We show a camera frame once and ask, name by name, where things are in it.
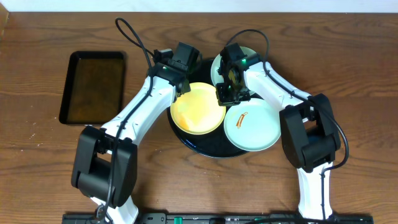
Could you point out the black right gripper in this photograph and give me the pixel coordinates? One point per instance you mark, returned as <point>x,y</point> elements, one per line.
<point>222,98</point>

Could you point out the black rectangular water tray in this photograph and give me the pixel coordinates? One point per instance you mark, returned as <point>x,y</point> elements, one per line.
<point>94,86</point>

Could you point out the top mint green plate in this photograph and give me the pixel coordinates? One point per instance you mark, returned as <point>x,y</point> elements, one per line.
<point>216,77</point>

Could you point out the yellow plate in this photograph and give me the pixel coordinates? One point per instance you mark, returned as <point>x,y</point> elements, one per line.
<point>198,112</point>

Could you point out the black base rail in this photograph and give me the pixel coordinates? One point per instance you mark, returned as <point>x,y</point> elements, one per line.
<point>162,218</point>

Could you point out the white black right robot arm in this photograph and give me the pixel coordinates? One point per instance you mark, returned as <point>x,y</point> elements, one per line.
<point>310,134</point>

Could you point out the lower mint green plate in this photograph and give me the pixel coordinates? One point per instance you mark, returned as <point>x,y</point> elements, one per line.
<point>252,125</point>

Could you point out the mint green plate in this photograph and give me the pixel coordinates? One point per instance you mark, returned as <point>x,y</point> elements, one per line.
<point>216,77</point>
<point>252,125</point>

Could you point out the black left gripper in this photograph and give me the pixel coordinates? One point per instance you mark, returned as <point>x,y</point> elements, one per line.
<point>181,86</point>

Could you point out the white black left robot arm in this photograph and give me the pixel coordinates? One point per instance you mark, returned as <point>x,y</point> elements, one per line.
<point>105,166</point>

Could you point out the round black serving tray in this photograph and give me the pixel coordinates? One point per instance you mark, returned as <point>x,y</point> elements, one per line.
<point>214,144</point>

